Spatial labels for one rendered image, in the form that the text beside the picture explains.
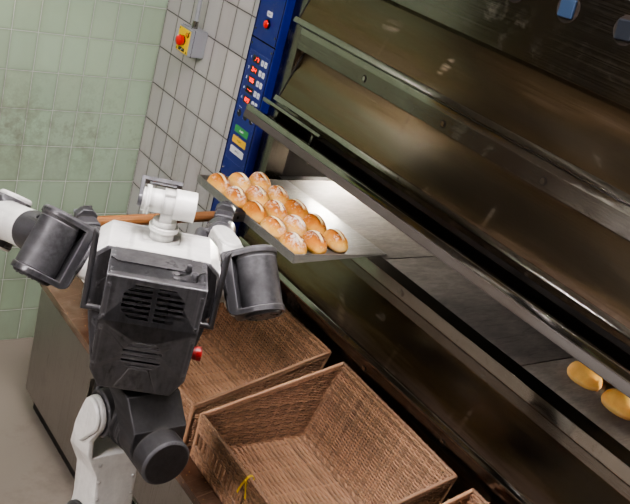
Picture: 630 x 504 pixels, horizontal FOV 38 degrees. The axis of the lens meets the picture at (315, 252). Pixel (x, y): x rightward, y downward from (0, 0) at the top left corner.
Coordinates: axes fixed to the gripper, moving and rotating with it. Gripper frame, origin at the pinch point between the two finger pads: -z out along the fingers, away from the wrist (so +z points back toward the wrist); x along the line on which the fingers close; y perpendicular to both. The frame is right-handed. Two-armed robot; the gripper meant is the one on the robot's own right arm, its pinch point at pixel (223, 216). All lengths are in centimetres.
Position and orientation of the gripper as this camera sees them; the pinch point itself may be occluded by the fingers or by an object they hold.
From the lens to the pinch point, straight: 270.5
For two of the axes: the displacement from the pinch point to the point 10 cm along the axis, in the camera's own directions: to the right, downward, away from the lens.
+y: 9.7, 2.2, 1.2
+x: -2.5, 8.9, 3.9
